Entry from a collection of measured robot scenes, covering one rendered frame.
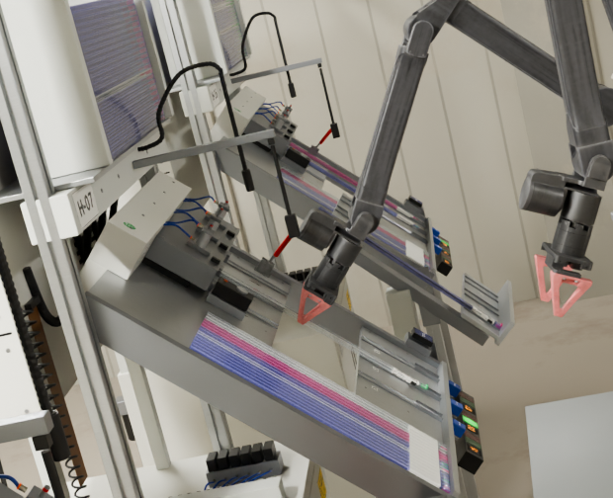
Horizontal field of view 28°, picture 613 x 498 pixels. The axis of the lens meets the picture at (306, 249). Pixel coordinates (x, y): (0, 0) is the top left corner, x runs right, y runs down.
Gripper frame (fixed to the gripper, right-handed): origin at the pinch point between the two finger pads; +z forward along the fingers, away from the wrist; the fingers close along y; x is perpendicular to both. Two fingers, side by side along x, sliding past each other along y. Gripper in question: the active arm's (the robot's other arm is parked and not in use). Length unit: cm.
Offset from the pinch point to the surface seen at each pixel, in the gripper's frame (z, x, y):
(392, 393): 0.4, 21.6, 12.1
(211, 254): -5.1, -22.5, 9.9
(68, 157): -16, -51, 39
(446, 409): -1.7, 32.8, 9.8
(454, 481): -2, 33, 43
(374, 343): 0.4, 17.0, -12.0
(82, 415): 166, -37, -253
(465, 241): 22, 69, -288
